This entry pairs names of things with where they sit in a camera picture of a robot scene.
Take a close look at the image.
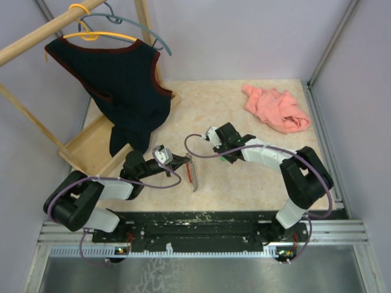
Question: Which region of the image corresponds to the wooden clothes rack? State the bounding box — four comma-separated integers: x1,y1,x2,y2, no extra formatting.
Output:
0,0,181,179

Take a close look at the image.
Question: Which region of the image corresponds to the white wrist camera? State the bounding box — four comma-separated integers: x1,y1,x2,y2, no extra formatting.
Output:
152,145,173,165
205,126,221,148

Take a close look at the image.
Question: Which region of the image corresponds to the dark navy vest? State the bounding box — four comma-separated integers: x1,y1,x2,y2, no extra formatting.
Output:
45,37,172,156

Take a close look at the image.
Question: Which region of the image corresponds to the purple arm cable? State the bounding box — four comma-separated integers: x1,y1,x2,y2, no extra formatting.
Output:
183,133,334,263
45,149,183,266

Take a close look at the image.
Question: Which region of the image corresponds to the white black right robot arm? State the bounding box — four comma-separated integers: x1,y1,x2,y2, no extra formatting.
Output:
206,123,334,242

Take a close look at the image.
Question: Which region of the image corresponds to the pink crumpled cloth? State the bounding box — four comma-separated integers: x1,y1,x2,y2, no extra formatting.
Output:
241,84,311,134

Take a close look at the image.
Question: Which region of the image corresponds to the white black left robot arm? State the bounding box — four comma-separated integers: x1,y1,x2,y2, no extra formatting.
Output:
43,145,191,242

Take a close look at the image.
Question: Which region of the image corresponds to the aluminium frame rail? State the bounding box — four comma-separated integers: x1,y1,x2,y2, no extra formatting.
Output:
23,214,386,292

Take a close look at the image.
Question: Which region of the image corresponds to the grey-blue clothes hanger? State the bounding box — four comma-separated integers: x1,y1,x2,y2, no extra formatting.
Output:
78,1,172,56

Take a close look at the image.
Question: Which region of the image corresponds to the yellow clothes hanger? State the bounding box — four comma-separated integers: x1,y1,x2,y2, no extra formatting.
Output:
45,3,139,64

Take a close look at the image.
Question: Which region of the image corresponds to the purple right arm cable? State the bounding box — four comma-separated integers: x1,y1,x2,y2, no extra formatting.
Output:
183,133,334,263

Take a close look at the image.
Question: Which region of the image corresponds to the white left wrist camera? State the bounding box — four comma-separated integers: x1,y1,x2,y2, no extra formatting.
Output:
152,145,173,165

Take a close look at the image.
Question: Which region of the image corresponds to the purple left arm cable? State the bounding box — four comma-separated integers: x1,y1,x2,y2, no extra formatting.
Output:
45,149,183,266

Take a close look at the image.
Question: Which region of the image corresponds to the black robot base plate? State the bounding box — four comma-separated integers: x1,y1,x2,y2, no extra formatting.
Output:
92,211,309,256

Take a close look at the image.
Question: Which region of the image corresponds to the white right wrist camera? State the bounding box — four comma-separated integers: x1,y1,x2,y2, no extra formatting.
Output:
205,126,221,148

